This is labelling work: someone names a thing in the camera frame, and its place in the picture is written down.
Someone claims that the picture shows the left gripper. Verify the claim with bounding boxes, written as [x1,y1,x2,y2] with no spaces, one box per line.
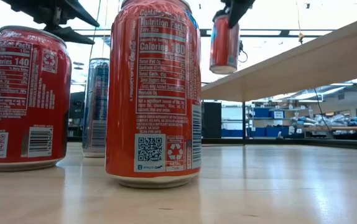
[0,0,101,45]

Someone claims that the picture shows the red Coca-Cola can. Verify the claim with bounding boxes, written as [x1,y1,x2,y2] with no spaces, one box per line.
[0,25,73,172]

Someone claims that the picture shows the blue silver Red Bull can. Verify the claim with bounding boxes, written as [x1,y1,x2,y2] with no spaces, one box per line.
[81,57,110,159]

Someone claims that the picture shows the orange Fanta can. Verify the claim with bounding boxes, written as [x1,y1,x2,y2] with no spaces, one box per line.
[104,0,203,190]

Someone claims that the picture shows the wooden shelf with black legs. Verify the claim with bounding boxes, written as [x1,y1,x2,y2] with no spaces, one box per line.
[200,0,357,164]

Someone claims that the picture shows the black hanging device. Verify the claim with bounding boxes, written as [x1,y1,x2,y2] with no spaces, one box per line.
[238,39,248,63]

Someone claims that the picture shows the black monitor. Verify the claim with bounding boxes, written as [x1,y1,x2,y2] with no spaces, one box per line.
[68,91,86,121]

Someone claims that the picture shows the blue storage bin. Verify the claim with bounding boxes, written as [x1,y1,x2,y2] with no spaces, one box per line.
[265,126,290,138]
[254,108,271,118]
[221,129,244,138]
[249,126,266,138]

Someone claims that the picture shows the black cabinet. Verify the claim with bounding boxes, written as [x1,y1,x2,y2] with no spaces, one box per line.
[202,101,222,139]

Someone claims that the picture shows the white blue robot equipment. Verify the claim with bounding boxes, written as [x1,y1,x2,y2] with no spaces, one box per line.
[291,113,357,128]

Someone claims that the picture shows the wooden workbench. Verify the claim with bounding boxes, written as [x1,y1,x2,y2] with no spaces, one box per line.
[301,125,357,132]

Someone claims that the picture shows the black hanging cable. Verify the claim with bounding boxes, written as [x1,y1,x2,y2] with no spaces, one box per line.
[88,0,103,60]

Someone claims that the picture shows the yellow cord with connector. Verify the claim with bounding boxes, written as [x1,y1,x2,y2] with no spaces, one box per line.
[295,0,306,44]

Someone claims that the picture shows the black drooping cable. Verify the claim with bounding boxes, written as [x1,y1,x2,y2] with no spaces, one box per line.
[313,88,335,139]

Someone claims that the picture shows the black aluminium table frame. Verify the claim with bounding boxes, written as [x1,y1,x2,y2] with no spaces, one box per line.
[67,136,357,152]

